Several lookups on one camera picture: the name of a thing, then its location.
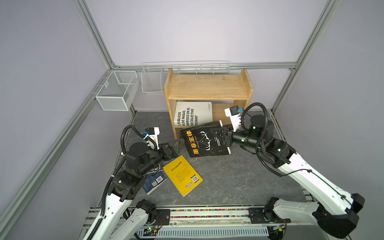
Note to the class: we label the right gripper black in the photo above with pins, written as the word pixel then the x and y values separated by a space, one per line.
pixel 229 136

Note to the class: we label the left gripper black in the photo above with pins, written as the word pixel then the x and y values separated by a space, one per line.
pixel 174 152

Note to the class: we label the black book antler cover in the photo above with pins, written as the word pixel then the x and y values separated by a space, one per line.
pixel 200 142

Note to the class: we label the white book black lettering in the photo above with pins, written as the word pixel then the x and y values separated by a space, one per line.
pixel 193 113

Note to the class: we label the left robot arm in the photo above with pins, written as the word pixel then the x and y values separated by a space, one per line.
pixel 118 194

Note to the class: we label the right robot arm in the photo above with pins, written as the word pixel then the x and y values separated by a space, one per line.
pixel 334 210

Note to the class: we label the yellow book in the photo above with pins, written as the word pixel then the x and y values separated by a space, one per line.
pixel 181 173

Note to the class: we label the wooden two-tier bookshelf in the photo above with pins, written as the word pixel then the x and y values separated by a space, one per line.
pixel 230 90

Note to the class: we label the dark blue book lower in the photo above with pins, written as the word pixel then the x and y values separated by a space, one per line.
pixel 153 180

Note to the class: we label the white mesh box basket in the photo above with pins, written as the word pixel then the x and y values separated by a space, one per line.
pixel 118 91

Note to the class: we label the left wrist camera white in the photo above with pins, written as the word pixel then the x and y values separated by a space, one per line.
pixel 151 137

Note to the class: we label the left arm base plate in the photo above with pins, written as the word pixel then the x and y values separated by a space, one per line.
pixel 159 217

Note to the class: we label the white wire rack basket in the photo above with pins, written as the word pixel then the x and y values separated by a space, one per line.
pixel 154 74

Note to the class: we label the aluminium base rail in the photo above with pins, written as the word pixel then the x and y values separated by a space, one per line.
pixel 226 216

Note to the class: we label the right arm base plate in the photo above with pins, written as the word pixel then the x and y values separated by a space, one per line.
pixel 260 216

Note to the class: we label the white slotted cable duct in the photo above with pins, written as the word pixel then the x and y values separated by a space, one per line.
pixel 204 232

